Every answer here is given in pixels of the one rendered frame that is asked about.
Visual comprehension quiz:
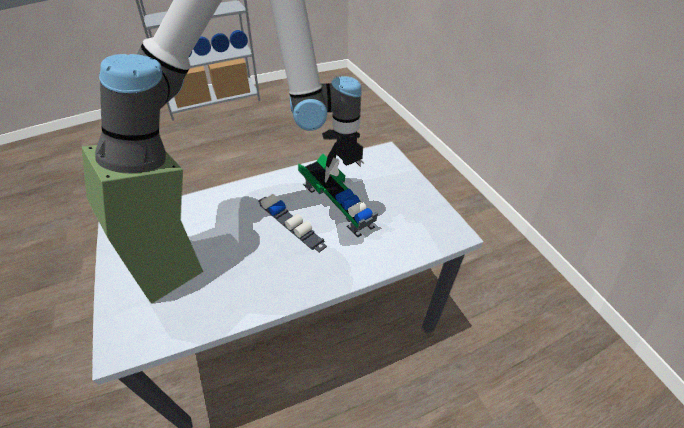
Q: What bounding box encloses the blue cylinder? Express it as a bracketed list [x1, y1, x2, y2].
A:
[268, 200, 286, 216]
[336, 188, 354, 204]
[354, 208, 373, 223]
[342, 195, 360, 210]

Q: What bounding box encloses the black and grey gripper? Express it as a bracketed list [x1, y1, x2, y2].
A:
[325, 132, 364, 183]

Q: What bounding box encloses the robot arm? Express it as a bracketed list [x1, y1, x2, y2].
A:
[95, 0, 362, 173]

